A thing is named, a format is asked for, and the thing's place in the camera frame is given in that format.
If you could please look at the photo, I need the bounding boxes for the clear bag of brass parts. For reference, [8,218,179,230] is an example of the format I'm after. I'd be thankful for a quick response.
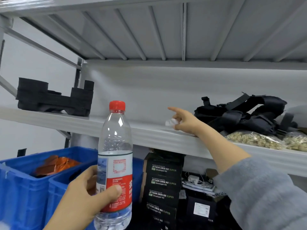
[283,131,307,153]
[225,130,286,151]

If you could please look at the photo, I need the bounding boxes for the person's left hand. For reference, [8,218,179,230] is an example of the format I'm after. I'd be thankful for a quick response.
[44,165,123,230]

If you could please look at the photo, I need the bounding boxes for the stack of black foam pieces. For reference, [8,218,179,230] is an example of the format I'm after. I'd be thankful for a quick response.
[16,77,94,117]

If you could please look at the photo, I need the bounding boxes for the white charger with cable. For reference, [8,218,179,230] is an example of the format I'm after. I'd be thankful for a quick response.
[188,174,205,185]

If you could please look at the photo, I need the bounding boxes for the orange foil bags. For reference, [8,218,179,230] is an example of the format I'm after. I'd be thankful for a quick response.
[34,155,82,178]

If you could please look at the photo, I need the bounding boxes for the clear red-capped water bottle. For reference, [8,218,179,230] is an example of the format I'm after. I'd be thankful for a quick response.
[94,100,134,230]

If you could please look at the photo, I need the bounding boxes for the black product box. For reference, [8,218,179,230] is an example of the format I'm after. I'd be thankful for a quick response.
[143,152,185,176]
[142,202,178,222]
[142,172,183,192]
[148,216,177,230]
[140,187,181,209]

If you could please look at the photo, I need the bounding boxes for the large blue plastic crate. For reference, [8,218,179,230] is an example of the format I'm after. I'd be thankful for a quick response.
[0,146,99,230]

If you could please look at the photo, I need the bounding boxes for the black strap harness vest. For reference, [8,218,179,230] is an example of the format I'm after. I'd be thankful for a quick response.
[193,92,298,137]

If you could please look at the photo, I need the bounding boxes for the brown cardboard box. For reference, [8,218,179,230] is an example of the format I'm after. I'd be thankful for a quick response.
[205,168,219,185]

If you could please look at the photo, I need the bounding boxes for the black box with white label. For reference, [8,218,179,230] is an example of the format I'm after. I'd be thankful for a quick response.
[187,196,218,223]

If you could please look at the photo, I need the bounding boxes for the person's right forearm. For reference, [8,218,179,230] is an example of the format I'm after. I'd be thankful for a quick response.
[194,127,307,230]

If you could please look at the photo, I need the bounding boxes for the grey metal shelving rack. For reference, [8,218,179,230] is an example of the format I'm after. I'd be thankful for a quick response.
[0,0,307,177]

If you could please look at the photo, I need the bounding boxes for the person's right hand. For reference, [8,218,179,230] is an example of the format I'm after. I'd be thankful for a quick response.
[167,107,205,137]

